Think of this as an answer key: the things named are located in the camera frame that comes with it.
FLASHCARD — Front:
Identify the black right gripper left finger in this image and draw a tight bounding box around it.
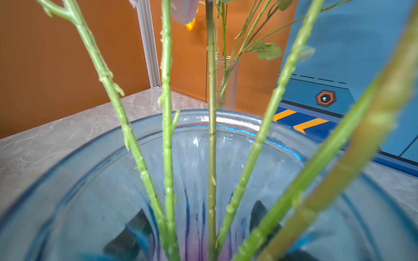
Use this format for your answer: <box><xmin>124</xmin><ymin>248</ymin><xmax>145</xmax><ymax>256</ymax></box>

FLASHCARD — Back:
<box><xmin>103</xmin><ymin>209</ymin><xmax>153</xmax><ymax>261</ymax></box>

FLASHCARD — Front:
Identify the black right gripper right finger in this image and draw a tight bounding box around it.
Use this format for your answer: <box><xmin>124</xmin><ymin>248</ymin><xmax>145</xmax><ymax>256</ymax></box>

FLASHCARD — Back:
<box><xmin>249</xmin><ymin>200</ymin><xmax>318</xmax><ymax>261</ymax></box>

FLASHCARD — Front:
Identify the bright pink rose stem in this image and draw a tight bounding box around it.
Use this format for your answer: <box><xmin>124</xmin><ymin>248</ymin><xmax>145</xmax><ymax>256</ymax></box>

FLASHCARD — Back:
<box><xmin>205</xmin><ymin>1</ymin><xmax>217</xmax><ymax>261</ymax></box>

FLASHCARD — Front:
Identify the purple glass vase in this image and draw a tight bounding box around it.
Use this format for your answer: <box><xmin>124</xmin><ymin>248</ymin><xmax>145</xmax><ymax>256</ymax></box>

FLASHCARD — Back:
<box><xmin>0</xmin><ymin>109</ymin><xmax>418</xmax><ymax>261</ymax></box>

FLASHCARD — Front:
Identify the white rose bud stem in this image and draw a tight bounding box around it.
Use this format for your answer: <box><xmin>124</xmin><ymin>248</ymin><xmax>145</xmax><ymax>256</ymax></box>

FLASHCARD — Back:
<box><xmin>161</xmin><ymin>0</ymin><xmax>181</xmax><ymax>261</ymax></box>

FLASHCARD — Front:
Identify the pale pink rose stem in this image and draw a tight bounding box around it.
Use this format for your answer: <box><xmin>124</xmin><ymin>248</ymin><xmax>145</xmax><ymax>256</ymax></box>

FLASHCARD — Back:
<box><xmin>234</xmin><ymin>7</ymin><xmax>418</xmax><ymax>261</ymax></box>

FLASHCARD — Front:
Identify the clear ribbed glass vase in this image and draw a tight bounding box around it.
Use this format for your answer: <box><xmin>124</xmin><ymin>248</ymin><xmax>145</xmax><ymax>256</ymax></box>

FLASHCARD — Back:
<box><xmin>215</xmin><ymin>56</ymin><xmax>239</xmax><ymax>111</ymax></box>

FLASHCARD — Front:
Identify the pink rose flower stem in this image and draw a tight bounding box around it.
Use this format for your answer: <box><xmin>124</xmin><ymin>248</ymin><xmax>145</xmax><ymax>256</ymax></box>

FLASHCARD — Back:
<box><xmin>39</xmin><ymin>1</ymin><xmax>180</xmax><ymax>257</ymax></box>

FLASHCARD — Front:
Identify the orange poppy flower stem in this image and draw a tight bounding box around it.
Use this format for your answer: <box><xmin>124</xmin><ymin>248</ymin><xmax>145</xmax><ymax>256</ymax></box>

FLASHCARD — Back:
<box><xmin>185</xmin><ymin>17</ymin><xmax>197</xmax><ymax>32</ymax></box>

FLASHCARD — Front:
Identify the single orange ranunculus stem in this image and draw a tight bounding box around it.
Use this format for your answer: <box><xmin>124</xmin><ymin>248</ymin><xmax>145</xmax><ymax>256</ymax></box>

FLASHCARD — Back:
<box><xmin>213</xmin><ymin>0</ymin><xmax>324</xmax><ymax>260</ymax></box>

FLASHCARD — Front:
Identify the aluminium corner post left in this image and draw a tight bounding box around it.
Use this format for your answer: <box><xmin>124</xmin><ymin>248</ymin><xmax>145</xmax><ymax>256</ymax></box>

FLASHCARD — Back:
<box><xmin>135</xmin><ymin>0</ymin><xmax>161</xmax><ymax>88</ymax></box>

